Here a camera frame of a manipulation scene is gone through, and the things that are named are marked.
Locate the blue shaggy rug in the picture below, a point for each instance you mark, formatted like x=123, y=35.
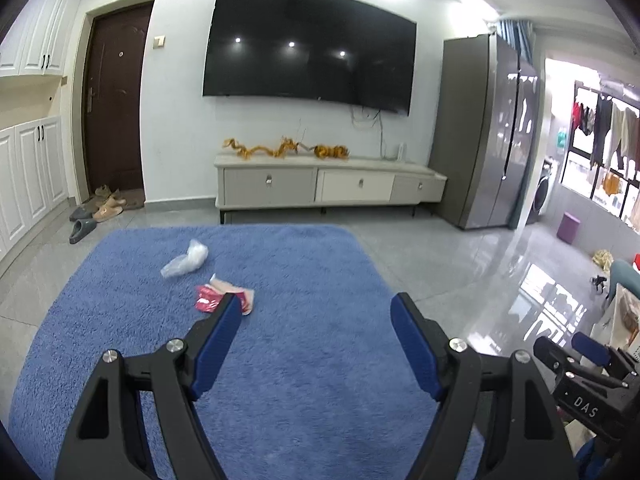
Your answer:
x=300, y=310

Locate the short golden dragon ornament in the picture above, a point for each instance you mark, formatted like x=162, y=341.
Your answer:
x=331, y=152

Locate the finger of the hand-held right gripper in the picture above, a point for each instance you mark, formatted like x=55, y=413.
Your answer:
x=550, y=357
x=592, y=346

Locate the white coffee table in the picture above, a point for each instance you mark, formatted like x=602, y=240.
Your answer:
x=607, y=322

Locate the green wall sign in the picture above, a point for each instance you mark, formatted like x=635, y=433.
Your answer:
x=561, y=140

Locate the yellow cloth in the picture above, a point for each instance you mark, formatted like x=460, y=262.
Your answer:
x=602, y=259

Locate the clear plastic bag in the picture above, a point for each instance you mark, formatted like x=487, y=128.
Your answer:
x=185, y=260

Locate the grey slipper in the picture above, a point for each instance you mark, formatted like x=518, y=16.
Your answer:
x=82, y=231
x=80, y=212

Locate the black wall television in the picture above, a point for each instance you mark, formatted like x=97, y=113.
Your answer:
x=310, y=45

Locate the light switch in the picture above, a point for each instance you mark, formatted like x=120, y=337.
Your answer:
x=159, y=42

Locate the dark brown door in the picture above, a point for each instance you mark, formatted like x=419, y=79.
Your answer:
x=117, y=100

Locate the long golden dragon ornament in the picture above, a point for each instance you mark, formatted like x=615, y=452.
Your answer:
x=260, y=150

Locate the red and pink wrapper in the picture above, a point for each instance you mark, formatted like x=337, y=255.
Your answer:
x=210, y=297

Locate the white wall cupboards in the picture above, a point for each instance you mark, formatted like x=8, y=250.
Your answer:
x=30, y=180

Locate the tan slipper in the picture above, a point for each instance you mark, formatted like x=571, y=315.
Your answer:
x=107, y=211
x=106, y=192

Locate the cream TV cabinet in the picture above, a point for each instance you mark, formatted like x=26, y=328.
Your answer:
x=280, y=185

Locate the row of hanging clothes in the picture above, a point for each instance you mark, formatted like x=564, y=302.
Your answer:
x=607, y=125

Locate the teal chair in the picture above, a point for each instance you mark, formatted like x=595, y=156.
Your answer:
x=622, y=275

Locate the grey washing machine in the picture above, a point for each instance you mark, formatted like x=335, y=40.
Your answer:
x=541, y=195

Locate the silver refrigerator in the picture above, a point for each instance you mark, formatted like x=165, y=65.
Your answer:
x=475, y=135

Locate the blue curtain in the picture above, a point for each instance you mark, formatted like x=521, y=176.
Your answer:
x=517, y=40

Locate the orange garment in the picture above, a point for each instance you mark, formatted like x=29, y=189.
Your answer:
x=611, y=182

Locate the purple stool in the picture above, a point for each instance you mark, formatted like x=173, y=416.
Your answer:
x=570, y=227

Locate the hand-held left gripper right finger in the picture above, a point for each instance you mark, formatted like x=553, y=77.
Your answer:
x=415, y=345

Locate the white wall cabinet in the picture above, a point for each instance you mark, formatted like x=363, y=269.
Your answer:
x=40, y=30

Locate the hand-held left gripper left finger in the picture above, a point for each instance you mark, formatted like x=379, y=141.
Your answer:
x=215, y=350

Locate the small black floor object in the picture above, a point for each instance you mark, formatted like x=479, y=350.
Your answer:
x=598, y=284

